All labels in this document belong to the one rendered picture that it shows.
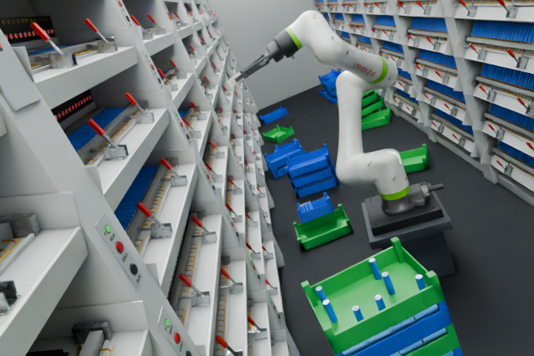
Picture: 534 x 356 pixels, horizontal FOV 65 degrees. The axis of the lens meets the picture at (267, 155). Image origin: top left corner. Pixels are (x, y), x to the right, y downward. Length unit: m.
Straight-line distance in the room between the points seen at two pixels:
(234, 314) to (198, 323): 0.30
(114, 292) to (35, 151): 0.22
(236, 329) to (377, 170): 0.87
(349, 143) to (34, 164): 1.43
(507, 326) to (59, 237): 1.48
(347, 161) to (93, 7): 1.12
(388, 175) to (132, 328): 1.26
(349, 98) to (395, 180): 0.43
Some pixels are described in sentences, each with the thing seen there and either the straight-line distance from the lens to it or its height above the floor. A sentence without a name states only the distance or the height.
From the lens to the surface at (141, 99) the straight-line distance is 1.27.
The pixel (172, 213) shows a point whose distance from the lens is 1.00.
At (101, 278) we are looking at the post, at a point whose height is 1.03.
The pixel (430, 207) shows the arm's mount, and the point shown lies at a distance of 1.78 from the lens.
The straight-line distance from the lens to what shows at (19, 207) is 0.63.
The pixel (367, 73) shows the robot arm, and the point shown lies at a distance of 1.73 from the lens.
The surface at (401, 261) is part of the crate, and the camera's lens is 1.28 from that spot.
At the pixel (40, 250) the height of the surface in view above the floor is 1.12.
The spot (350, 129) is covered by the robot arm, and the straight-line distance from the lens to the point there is 1.86.
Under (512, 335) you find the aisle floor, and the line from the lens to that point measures 1.72.
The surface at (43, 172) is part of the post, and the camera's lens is 0.60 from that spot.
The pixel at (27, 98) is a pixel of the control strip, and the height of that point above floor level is 1.29.
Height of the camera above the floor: 1.28
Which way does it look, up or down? 19 degrees down
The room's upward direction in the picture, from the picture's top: 24 degrees counter-clockwise
